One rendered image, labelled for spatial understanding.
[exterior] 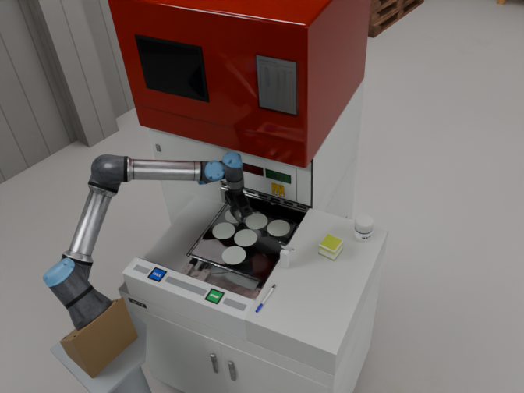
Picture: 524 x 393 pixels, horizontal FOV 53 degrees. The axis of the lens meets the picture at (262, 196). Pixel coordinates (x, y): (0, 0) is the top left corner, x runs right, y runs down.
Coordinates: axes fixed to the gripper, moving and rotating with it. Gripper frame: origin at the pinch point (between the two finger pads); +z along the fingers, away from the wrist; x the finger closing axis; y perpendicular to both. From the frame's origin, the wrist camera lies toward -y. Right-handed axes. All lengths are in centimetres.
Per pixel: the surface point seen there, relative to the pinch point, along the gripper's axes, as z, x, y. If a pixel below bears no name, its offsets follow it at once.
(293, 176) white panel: -20.7, -22.9, -7.3
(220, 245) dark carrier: 1.5, 13.9, -6.6
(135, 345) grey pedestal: 9, 62, -29
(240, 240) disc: 1.4, 5.2, -8.8
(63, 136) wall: 81, 48, 239
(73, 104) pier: 49, 33, 227
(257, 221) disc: 1.4, -6.7, -2.5
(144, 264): -4.7, 46.3, -5.2
